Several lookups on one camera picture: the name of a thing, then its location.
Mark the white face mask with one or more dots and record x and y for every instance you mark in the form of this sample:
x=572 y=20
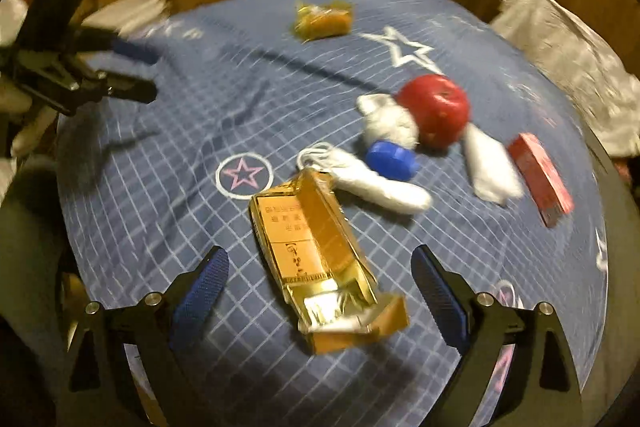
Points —
x=351 y=174

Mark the white satin cloth cover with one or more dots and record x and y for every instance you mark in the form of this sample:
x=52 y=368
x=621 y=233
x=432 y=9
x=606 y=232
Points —
x=579 y=62

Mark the red rectangular carton box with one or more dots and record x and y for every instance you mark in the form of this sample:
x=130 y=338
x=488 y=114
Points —
x=549 y=192

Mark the blue checkered star bedsheet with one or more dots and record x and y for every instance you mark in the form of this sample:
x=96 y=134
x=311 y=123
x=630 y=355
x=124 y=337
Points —
x=248 y=91

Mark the red apple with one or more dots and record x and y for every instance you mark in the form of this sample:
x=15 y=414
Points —
x=438 y=106

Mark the blue bottle cap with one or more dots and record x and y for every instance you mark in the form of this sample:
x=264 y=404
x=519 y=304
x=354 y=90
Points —
x=392 y=161

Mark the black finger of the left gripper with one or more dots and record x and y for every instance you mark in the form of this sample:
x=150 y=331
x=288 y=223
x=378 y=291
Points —
x=130 y=88

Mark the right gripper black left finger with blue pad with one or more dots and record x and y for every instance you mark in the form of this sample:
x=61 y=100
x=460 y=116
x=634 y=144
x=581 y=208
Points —
x=100 y=389

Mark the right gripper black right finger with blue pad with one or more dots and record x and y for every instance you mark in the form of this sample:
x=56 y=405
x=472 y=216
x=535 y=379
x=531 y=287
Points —
x=541 y=386

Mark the yellow snack in clear wrapper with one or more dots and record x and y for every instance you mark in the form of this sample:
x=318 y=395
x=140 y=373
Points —
x=320 y=21

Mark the gold cigarette carton box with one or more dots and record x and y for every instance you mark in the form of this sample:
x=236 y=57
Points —
x=318 y=265

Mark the white crumpled tissue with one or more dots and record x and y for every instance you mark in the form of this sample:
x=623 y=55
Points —
x=385 y=120

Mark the white foam packing piece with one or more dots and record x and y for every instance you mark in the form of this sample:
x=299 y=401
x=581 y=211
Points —
x=492 y=174

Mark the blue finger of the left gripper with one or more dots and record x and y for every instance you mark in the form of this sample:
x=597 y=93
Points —
x=135 y=51

